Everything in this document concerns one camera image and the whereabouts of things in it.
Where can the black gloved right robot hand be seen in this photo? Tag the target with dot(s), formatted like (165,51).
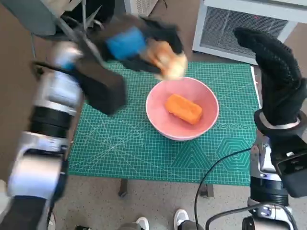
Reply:
(278,83)

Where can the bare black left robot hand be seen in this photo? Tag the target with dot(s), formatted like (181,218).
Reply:
(124,43)

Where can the round bread bun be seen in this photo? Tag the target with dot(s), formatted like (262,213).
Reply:
(170,64)

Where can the pink bowl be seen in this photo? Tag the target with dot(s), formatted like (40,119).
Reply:
(156,115)

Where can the long braided bread loaf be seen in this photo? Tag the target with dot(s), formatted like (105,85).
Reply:
(183,109)

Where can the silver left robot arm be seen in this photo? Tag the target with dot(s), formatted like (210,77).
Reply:
(55,88)

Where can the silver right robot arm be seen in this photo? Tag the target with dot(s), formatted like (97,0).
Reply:
(263,189)

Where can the seated person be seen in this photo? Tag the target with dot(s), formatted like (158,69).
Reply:
(105,9)

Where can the small white grille appliance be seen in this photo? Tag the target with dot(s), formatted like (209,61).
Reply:
(144,6)

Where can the large white mesh-front appliance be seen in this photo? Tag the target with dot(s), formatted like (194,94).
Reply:
(199,36)

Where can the grey chair with metal legs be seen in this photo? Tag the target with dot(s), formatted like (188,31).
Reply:
(31,14)

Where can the green cutting mat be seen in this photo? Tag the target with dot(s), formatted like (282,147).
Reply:
(120,148)

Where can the black table leg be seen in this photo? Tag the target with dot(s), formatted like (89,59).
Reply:
(206,190)
(122,188)

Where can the white shoe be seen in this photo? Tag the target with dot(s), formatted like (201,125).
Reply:
(142,222)
(180,215)

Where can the person in white clothing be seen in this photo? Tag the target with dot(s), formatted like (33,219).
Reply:
(2,189)

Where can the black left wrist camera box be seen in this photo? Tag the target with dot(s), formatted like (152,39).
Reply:
(103,88)

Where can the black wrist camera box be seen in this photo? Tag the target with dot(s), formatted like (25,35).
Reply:
(295,172)
(103,88)

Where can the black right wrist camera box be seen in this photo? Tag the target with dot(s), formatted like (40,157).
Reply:
(295,172)

